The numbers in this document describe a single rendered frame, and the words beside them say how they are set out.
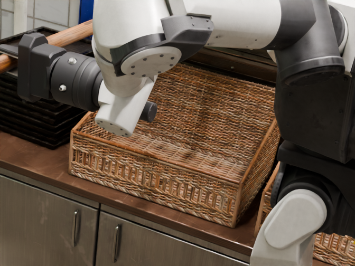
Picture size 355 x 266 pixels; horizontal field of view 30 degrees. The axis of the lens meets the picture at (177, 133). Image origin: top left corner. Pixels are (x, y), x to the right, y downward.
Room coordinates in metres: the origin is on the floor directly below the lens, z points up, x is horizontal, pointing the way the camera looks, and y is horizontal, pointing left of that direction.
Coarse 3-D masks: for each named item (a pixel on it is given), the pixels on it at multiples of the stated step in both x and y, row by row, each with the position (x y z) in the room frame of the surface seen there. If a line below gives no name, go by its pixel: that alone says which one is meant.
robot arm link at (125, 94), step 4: (152, 76) 1.00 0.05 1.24; (156, 76) 1.02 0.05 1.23; (144, 80) 0.93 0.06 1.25; (152, 80) 1.01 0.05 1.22; (140, 84) 0.92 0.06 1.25; (108, 88) 0.92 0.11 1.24; (136, 88) 0.92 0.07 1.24; (140, 88) 0.93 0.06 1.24; (112, 92) 0.92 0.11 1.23; (116, 92) 0.91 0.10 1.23; (120, 92) 0.91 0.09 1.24; (124, 92) 0.91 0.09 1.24; (128, 92) 0.91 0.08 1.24; (132, 92) 0.92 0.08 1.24; (136, 92) 0.93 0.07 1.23; (120, 96) 0.92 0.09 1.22; (124, 96) 0.92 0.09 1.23; (128, 96) 0.92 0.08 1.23
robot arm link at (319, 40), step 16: (288, 0) 0.92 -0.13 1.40; (304, 0) 0.94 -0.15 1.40; (320, 0) 0.96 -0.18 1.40; (288, 16) 0.90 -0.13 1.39; (304, 16) 0.92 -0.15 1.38; (320, 16) 0.94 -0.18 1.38; (288, 32) 0.90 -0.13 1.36; (304, 32) 0.92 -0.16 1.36; (320, 32) 0.93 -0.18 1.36; (272, 48) 0.92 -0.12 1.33; (288, 48) 0.92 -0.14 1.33; (304, 48) 0.91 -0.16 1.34; (320, 48) 0.91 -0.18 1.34; (336, 48) 0.93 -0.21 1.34; (288, 64) 0.92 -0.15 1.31
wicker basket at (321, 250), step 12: (276, 168) 1.67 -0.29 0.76; (264, 192) 1.58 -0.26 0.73; (264, 204) 1.57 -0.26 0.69; (264, 216) 1.62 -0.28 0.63; (324, 240) 1.60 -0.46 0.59; (336, 240) 1.61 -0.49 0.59; (348, 240) 1.49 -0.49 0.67; (324, 252) 1.51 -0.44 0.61; (336, 252) 1.50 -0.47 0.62; (348, 252) 1.56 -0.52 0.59; (336, 264) 1.49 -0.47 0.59; (348, 264) 1.49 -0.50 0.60
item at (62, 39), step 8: (80, 24) 1.31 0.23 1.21; (88, 24) 1.32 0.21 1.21; (64, 32) 1.25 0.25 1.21; (72, 32) 1.26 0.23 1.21; (80, 32) 1.28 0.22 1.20; (88, 32) 1.31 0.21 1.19; (48, 40) 1.19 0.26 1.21; (56, 40) 1.20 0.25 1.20; (64, 40) 1.23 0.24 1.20; (72, 40) 1.25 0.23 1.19; (0, 56) 1.06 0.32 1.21; (8, 56) 1.08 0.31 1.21; (0, 64) 1.05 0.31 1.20; (8, 64) 1.06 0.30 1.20; (16, 64) 1.09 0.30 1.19; (0, 72) 1.04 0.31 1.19
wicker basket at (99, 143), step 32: (160, 96) 2.16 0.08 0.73; (224, 96) 2.10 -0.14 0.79; (256, 96) 2.07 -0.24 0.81; (96, 128) 1.93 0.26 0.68; (160, 128) 2.12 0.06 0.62; (192, 128) 2.09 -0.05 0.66; (224, 128) 2.06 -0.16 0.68; (256, 128) 2.04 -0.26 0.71; (96, 160) 1.76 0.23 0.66; (128, 160) 1.73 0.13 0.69; (160, 160) 1.69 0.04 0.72; (192, 160) 1.98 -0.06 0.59; (224, 160) 2.01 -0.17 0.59; (256, 160) 1.72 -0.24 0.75; (128, 192) 1.72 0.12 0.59; (160, 192) 1.69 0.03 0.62; (224, 192) 1.62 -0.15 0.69; (256, 192) 1.82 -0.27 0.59; (224, 224) 1.61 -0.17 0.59
